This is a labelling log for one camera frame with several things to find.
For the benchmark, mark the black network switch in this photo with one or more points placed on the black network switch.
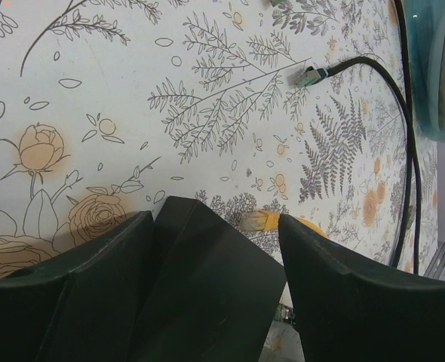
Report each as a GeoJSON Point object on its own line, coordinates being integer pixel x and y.
{"type": "Point", "coordinates": [216, 292]}

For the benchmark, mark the teal plastic basin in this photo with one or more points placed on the teal plastic basin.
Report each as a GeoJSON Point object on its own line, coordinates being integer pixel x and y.
{"type": "Point", "coordinates": [426, 38]}

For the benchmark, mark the floral table mat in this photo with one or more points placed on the floral table mat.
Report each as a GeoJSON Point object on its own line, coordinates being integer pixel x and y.
{"type": "Point", "coordinates": [108, 108]}

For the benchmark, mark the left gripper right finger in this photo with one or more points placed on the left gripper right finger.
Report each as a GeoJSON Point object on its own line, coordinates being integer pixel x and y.
{"type": "Point", "coordinates": [351, 308]}

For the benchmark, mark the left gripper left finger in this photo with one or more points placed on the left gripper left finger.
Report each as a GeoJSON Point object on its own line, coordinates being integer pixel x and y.
{"type": "Point", "coordinates": [80, 305]}

